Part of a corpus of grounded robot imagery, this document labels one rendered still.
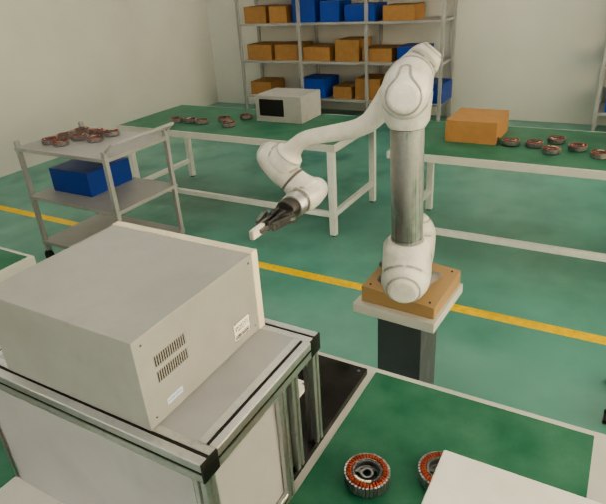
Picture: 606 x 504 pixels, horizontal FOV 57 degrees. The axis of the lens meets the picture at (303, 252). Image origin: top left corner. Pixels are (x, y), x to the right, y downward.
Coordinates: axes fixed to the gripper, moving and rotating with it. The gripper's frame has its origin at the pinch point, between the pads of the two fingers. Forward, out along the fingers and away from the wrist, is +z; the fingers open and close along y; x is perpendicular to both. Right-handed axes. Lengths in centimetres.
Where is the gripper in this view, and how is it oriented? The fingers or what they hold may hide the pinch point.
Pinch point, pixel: (257, 231)
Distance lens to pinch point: 176.0
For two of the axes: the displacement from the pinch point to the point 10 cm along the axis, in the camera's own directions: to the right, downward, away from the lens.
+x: -0.8, -8.8, -4.6
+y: -8.6, -1.7, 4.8
